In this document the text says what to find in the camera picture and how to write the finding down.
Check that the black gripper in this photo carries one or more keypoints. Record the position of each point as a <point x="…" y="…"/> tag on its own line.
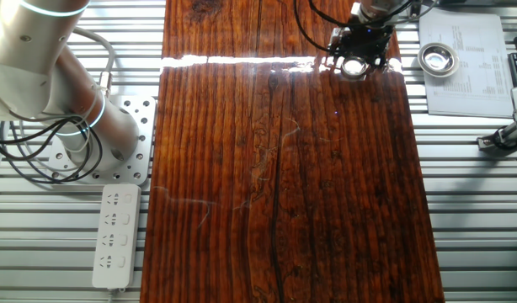
<point x="366" y="40"/>

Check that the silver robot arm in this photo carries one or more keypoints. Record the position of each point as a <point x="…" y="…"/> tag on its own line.
<point x="31" y="63"/>

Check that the small metal bowl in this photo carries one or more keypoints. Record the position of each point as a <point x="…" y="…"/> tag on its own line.
<point x="437" y="59"/>

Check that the printed paper sheet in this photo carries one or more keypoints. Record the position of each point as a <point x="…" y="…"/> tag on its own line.
<point x="481" y="84"/>

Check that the wood grain table mat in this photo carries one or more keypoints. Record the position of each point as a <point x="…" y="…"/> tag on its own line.
<point x="241" y="168"/>

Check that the white power strip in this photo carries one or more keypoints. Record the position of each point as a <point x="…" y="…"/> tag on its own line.
<point x="115" y="235"/>

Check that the wrist camera with grey bracket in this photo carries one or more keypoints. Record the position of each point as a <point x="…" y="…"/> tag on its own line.
<point x="415" y="6"/>

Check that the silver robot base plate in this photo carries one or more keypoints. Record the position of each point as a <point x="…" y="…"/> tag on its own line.
<point x="142" y="126"/>

